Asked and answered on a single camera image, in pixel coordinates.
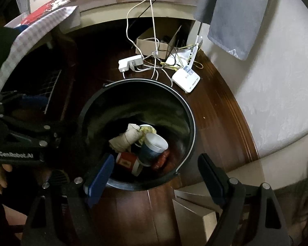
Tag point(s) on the white power strip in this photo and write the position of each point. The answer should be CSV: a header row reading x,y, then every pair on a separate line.
x,y
129,62

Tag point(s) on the open cardboard box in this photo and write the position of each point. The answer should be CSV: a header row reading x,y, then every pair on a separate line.
x,y
148,44

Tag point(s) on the blue paper cup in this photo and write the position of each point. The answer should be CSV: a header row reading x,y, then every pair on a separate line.
x,y
147,153

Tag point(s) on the tied grey curtain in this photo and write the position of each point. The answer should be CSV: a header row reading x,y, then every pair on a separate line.
x,y
233,18

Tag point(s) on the person's left hand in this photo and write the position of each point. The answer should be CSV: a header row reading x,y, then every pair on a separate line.
x,y
2,178

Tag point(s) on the white router with antennas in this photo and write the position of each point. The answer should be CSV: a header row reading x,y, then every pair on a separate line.
x,y
173,60

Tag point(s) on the flat white modem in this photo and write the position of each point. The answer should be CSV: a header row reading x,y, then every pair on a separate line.
x,y
186,79

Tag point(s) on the black trash bin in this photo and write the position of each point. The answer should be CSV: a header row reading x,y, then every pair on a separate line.
x,y
113,102

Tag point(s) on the red paper cup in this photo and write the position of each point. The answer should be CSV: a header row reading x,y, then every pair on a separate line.
x,y
125,161

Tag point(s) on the cream bed frame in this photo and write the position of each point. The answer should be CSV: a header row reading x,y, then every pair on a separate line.
x,y
105,15

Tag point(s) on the beige paper box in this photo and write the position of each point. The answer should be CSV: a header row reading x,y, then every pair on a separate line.
x,y
190,217

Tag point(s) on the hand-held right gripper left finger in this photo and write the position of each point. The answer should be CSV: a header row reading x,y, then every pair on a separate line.
x,y
100,179

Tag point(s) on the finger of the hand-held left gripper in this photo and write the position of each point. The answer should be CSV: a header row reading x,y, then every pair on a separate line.
x,y
51,132
33,100

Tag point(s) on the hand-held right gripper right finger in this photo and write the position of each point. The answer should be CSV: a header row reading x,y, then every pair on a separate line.
x,y
213,182

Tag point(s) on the pink checked tablecloth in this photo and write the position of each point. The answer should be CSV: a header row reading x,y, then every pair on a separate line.
x,y
33,30

